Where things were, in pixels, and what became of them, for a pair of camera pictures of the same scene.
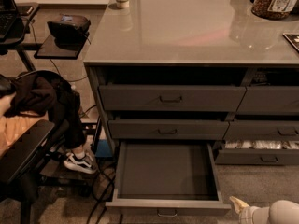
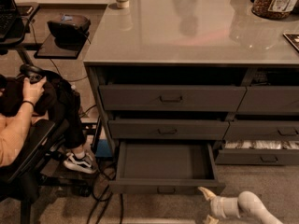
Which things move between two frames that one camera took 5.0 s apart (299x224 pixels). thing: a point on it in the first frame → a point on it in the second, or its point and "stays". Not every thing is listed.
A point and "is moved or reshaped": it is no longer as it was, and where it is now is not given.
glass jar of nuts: [275, 2] stays
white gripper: [251, 216] → [217, 206]
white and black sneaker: [85, 164] stays
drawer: [165, 178] is moved or reshaped
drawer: [167, 129] stays
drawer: [258, 152] stays
